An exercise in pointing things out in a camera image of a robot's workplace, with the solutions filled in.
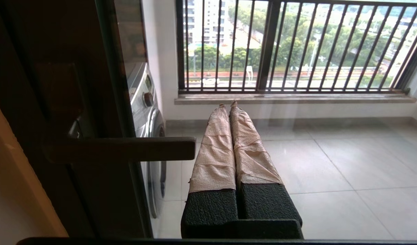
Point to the long grey stone window sill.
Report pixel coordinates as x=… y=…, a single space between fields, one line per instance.
x=297 y=99

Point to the black framed sliding glass door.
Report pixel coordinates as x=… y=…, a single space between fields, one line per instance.
x=75 y=217

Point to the dark window frame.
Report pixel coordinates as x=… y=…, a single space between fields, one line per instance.
x=268 y=44

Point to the dark framed sliding glass door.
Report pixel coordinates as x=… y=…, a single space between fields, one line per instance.
x=58 y=51

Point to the white front-loading washing machine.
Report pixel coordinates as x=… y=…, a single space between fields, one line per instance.
x=147 y=115

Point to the long dark metal balcony railing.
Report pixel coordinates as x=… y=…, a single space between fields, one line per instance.
x=331 y=90

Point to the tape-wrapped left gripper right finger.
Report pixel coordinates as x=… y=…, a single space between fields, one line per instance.
x=252 y=163

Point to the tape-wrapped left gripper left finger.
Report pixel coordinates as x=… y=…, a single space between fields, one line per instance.
x=212 y=163

